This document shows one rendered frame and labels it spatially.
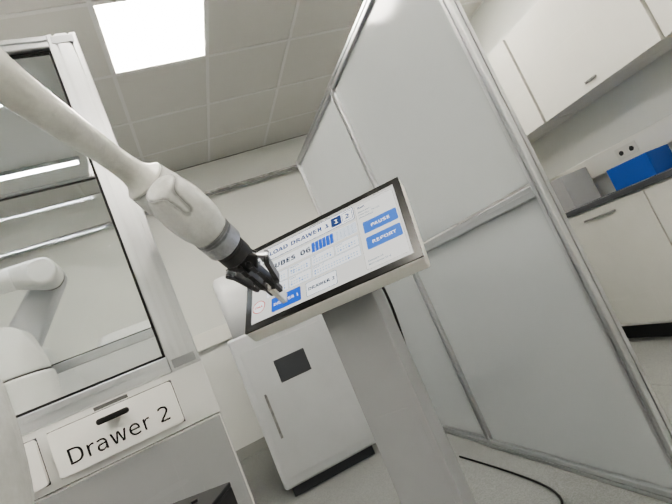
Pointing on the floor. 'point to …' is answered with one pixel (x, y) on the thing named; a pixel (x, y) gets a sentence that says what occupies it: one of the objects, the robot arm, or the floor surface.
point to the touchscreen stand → (396, 403)
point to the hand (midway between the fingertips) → (277, 291)
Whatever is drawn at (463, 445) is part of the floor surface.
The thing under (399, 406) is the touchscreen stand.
